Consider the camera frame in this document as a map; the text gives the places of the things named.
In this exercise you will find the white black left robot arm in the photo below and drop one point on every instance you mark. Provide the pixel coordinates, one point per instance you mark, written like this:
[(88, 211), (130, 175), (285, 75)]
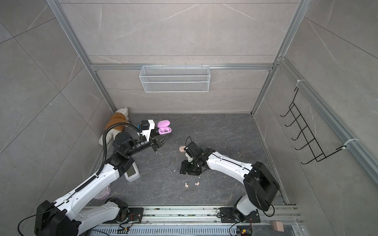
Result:
[(65, 216)]

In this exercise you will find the pink earbud charging case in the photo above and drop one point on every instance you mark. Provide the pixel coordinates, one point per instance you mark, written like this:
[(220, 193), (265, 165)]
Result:
[(182, 149)]

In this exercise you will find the white wire mesh basket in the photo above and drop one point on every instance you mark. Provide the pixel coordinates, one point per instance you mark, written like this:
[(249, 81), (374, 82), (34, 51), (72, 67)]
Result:
[(175, 78)]

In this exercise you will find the purple round container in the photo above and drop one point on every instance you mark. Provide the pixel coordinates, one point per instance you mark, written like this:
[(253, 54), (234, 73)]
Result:
[(104, 194)]

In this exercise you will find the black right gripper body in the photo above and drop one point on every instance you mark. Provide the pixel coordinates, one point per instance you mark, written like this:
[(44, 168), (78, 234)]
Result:
[(191, 167)]

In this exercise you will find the white teddy bear brown hoodie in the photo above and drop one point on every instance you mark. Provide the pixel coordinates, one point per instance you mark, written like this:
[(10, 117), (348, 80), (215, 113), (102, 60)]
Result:
[(120, 116)]

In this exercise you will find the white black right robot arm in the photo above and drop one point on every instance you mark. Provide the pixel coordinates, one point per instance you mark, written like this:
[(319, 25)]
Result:
[(260, 185)]

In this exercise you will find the pink eraser block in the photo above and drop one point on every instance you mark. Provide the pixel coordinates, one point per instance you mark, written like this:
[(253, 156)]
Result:
[(277, 226)]

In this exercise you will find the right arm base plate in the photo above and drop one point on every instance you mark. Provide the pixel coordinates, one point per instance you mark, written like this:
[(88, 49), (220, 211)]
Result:
[(232, 215)]

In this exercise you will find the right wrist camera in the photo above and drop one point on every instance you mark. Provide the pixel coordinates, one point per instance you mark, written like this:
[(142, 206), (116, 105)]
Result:
[(193, 151)]

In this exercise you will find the purple earbud charging case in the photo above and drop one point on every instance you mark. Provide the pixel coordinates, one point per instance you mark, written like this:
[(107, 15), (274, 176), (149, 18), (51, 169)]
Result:
[(163, 127)]

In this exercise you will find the black wire hook rack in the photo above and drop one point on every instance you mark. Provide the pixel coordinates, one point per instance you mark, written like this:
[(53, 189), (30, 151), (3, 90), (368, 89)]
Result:
[(309, 136)]

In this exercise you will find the aluminium rail front frame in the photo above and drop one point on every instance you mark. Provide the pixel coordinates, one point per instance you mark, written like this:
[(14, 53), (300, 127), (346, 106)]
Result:
[(202, 221)]

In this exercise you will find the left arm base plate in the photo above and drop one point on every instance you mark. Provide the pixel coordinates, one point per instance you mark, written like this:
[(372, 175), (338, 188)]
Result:
[(133, 215)]

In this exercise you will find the white digital scale device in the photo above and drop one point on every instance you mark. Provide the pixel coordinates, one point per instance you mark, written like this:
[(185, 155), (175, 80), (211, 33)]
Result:
[(132, 174)]

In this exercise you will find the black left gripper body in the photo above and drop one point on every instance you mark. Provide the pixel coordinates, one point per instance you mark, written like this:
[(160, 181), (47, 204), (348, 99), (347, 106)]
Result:
[(138, 145)]

